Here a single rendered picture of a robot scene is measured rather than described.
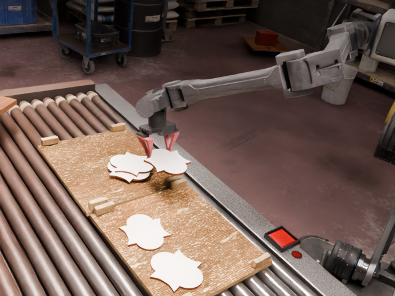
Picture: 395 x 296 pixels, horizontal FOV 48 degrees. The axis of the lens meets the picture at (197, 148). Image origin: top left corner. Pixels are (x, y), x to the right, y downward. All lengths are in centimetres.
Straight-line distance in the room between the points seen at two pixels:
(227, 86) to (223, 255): 46
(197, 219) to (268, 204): 177
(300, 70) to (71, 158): 85
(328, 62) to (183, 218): 61
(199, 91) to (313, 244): 146
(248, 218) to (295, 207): 172
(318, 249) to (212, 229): 123
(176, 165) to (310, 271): 49
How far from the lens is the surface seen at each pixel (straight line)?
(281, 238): 139
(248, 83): 117
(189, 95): 128
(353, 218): 326
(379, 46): 162
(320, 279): 133
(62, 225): 134
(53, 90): 205
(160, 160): 138
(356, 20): 159
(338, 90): 489
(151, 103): 126
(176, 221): 134
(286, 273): 130
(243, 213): 146
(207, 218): 137
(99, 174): 151
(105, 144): 167
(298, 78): 112
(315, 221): 309
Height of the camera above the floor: 180
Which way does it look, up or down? 30 degrees down
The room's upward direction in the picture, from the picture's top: 9 degrees clockwise
